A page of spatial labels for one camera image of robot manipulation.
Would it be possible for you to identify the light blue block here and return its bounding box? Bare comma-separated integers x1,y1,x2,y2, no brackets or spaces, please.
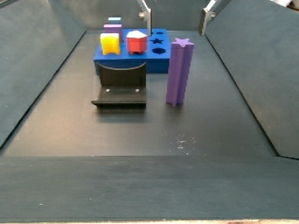
107,17,122,25

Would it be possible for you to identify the black curved bracket stand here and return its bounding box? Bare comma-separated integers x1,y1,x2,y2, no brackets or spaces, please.
91,63,147,108

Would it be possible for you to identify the red pentagon block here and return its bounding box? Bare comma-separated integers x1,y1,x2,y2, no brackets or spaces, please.
126,30,147,54

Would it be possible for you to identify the yellow arch block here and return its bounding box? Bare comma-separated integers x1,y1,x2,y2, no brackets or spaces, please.
99,33,120,55

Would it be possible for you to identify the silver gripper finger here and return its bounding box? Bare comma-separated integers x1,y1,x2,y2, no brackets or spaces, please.
136,0,152,36
199,0,219,36

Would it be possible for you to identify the purple star-shaped block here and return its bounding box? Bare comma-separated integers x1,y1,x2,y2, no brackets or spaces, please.
166,38,194,106

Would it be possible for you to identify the purple square block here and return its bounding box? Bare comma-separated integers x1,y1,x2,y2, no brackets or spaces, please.
104,24,123,42

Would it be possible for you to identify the blue shape sorter board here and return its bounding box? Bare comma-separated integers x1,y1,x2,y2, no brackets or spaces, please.
94,28,171,74

